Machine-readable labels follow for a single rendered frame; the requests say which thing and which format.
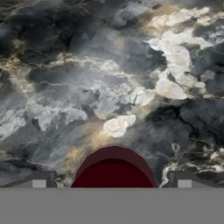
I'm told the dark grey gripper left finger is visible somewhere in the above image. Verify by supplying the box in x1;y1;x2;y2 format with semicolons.
0;170;58;189

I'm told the dark red round cup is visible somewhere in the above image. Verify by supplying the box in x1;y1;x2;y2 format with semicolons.
70;144;158;189

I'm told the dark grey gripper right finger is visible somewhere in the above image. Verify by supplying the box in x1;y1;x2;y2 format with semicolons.
166;170;224;189

